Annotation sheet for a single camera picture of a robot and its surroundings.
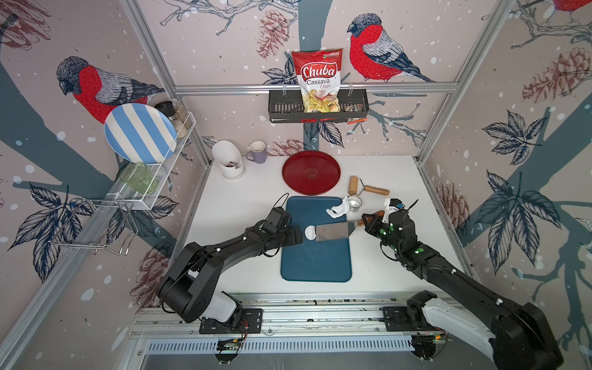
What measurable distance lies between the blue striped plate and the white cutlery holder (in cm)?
28

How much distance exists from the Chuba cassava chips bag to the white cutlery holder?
1.41 ft

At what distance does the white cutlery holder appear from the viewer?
1.09 m

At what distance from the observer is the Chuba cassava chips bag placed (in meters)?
0.81

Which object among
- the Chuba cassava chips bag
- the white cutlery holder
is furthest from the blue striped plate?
the Chuba cassava chips bag

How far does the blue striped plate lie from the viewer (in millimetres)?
692
